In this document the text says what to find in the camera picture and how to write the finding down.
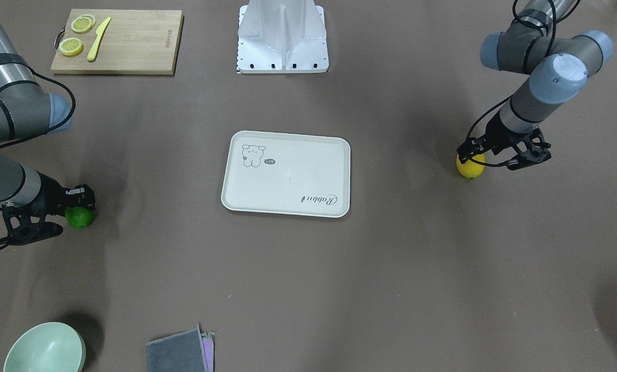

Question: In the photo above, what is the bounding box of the cream rectangular tray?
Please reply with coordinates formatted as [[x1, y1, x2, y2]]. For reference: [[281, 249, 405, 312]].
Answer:
[[220, 130, 351, 219]]

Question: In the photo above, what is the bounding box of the mint green bowl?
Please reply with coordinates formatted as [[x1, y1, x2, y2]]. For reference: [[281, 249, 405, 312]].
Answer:
[[3, 322, 87, 371]]

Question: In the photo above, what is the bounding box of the bamboo cutting board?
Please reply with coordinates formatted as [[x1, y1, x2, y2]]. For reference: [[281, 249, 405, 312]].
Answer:
[[51, 8, 184, 75]]

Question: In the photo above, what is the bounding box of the white camera stand base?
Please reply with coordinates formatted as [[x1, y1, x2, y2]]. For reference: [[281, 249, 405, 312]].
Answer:
[[236, 1, 329, 74]]

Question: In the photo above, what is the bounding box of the yellow lemon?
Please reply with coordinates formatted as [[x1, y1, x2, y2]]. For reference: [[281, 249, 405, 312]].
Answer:
[[455, 154, 485, 179]]

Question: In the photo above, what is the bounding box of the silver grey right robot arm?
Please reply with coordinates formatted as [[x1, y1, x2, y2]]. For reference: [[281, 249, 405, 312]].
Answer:
[[0, 23, 96, 251]]

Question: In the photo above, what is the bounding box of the lemon slice upper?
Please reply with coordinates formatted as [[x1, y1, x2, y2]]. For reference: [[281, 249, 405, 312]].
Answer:
[[70, 14, 97, 35]]

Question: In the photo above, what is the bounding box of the pink folded cloth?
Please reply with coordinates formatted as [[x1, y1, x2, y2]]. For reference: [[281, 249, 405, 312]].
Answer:
[[200, 333, 215, 372]]

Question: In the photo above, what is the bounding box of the lemon slice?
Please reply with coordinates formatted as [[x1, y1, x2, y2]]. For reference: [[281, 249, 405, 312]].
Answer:
[[57, 37, 84, 57], [70, 14, 97, 35]]

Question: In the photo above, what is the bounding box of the lemon slice lower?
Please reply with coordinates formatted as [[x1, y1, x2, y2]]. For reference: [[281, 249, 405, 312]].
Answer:
[[57, 37, 84, 57]]

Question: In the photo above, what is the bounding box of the green lime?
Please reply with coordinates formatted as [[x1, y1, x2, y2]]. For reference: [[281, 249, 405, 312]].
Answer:
[[64, 207, 94, 230]]

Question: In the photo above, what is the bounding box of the grey folded cloth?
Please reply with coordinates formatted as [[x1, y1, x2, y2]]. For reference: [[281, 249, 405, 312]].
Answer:
[[146, 327, 207, 371]]

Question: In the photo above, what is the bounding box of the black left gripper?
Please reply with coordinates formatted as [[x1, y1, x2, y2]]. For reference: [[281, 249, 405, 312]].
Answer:
[[456, 113, 551, 171]]

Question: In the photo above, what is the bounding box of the yellow plastic knife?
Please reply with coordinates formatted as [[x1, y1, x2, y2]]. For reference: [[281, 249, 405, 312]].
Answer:
[[87, 17, 112, 62]]

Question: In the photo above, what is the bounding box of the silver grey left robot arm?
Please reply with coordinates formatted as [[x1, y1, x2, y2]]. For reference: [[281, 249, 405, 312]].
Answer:
[[455, 1, 614, 177]]

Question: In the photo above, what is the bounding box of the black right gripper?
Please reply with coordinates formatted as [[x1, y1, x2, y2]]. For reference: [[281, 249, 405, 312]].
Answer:
[[1, 184, 96, 246]]

